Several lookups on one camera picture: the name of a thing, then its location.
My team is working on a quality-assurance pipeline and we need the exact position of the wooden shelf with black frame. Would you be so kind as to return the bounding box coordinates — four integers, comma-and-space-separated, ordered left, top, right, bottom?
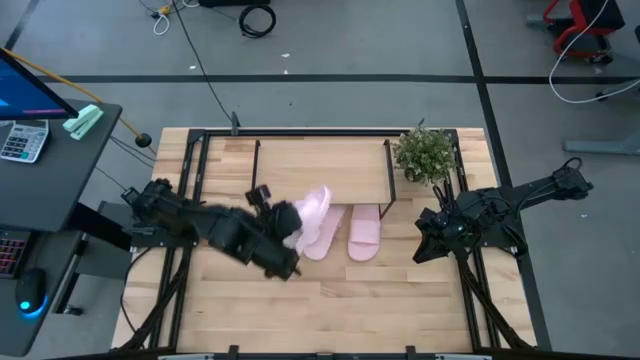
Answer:
249, 138, 398, 221

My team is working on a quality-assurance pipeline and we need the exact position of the thin black floor cable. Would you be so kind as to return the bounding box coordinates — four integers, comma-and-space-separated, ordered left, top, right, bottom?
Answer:
171, 0, 236, 126

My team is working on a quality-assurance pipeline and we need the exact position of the coiled black cable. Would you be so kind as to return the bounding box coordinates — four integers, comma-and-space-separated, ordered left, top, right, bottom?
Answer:
237, 3, 278, 40

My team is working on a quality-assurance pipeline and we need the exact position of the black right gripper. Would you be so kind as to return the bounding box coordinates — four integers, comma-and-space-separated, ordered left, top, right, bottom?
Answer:
412, 204, 472, 264

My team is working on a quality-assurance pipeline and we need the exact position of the mint green stapler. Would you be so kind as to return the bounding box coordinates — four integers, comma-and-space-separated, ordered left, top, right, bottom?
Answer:
62, 103, 105, 141

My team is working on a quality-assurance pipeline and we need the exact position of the yellow cable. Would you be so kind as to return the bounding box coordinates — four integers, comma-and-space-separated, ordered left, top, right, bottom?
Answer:
2, 47, 157, 157

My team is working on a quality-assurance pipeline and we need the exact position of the grey metal table foot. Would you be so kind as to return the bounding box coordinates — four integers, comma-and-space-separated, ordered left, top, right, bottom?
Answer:
594, 77, 640, 101
563, 130, 640, 156

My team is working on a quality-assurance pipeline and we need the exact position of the computer monitor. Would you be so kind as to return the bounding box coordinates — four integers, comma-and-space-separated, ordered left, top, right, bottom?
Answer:
0, 47, 80, 122

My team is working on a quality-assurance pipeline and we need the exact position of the small green potted plant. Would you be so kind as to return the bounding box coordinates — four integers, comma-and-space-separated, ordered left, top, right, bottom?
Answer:
392, 118, 459, 187

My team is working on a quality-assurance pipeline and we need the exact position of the red and black cart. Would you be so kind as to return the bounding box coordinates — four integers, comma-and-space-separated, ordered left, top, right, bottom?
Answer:
542, 0, 626, 65

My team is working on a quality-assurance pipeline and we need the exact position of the black cable bundle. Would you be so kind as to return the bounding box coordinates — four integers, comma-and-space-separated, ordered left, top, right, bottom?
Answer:
119, 244, 194, 351
452, 247, 534, 351

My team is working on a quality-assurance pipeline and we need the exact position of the black desk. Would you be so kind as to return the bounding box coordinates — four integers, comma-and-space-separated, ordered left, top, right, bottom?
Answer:
0, 98, 134, 359

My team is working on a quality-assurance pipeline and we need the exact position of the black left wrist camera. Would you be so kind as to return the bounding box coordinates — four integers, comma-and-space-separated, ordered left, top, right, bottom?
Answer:
244, 183, 275, 214

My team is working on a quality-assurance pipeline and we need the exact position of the pink rubber slide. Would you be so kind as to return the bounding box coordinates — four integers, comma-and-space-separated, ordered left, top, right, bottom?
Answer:
303, 203, 347, 262
282, 184, 333, 255
347, 203, 382, 263

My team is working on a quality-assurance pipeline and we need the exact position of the black box on floor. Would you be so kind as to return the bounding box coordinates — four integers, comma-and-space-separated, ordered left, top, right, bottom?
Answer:
198, 0, 271, 8

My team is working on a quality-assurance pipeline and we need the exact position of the long white floor cable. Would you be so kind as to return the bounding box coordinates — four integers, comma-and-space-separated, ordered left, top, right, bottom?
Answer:
548, 0, 640, 105

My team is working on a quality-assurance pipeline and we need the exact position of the backlit black keyboard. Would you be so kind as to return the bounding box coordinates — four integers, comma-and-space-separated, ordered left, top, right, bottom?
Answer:
0, 228, 32, 280

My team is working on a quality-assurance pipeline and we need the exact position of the black metal rig frame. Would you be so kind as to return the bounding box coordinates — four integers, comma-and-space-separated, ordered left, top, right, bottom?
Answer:
149, 111, 531, 360

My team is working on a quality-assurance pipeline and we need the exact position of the black computer mouse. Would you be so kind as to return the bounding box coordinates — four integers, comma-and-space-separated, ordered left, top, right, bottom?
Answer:
14, 267, 49, 316

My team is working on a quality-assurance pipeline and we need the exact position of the grey desk calculator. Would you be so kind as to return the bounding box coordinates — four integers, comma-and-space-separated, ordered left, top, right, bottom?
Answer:
0, 118, 51, 165

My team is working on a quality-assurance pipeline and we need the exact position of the white looped cable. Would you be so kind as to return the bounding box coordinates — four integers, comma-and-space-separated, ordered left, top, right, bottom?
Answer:
151, 10, 172, 37

